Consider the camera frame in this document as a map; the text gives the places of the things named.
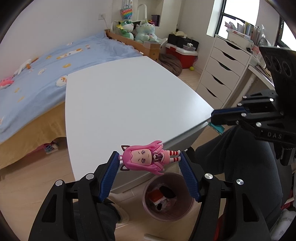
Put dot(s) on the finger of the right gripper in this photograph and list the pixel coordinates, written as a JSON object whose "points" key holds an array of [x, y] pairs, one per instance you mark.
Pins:
{"points": [[228, 112], [229, 120]]}

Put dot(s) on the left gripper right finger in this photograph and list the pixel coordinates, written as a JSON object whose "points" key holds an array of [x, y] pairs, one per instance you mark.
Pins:
{"points": [[228, 211]]}

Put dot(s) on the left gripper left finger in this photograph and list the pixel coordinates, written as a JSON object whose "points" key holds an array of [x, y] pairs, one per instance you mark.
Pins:
{"points": [[55, 219]]}

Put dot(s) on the pink hair doll figure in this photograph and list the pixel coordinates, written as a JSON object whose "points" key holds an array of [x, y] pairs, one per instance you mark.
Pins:
{"points": [[151, 158]]}

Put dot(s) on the blue binder clip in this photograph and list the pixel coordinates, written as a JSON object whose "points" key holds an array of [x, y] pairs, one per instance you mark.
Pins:
{"points": [[218, 128]]}

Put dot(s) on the black fabric organizer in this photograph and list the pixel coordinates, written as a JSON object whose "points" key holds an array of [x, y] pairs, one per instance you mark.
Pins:
{"points": [[168, 193]]}

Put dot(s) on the red plastic box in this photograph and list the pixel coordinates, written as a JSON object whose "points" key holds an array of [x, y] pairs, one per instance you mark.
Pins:
{"points": [[156, 197]]}

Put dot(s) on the mauve trash bin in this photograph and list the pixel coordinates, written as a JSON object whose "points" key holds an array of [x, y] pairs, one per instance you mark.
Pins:
{"points": [[169, 209]]}

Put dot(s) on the right hand black glove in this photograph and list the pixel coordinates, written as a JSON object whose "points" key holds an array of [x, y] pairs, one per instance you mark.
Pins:
{"points": [[285, 153]]}

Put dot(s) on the white drawer cabinet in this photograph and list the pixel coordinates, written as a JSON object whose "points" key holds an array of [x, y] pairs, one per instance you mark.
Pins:
{"points": [[224, 70]]}

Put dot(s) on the red cooler box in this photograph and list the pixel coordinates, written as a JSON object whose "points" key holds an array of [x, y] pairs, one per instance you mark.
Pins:
{"points": [[187, 58]]}

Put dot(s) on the brown bean bag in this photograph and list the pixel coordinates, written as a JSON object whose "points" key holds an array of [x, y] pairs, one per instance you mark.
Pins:
{"points": [[171, 63]]}

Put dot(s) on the books on desk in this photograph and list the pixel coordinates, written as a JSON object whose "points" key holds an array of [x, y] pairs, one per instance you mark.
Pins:
{"points": [[247, 36]]}

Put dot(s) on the black bag on cooler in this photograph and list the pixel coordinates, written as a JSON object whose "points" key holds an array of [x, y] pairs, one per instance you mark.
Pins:
{"points": [[183, 42]]}

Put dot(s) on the white folding chair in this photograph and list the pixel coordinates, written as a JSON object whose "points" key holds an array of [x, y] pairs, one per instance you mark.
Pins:
{"points": [[161, 41]]}

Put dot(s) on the white bedside table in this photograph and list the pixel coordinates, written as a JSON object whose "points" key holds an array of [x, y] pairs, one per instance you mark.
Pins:
{"points": [[131, 101]]}

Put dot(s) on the light green unicorn plush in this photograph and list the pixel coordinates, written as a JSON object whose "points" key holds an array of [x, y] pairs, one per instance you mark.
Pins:
{"points": [[145, 32]]}

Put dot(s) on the bed with blue blanket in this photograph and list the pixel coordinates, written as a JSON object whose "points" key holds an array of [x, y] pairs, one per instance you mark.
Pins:
{"points": [[33, 107]]}

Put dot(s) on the green dragon plush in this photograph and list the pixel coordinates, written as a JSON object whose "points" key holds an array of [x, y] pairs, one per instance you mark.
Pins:
{"points": [[126, 28]]}

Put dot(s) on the rainbow pop bag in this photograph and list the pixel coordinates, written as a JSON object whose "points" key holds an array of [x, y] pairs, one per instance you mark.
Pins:
{"points": [[126, 10]]}

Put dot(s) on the pink plush on bed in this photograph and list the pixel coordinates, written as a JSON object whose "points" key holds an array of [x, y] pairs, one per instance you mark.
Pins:
{"points": [[6, 82]]}

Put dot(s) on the white goose plush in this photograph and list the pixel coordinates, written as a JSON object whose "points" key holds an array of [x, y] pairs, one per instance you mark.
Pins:
{"points": [[26, 65]]}

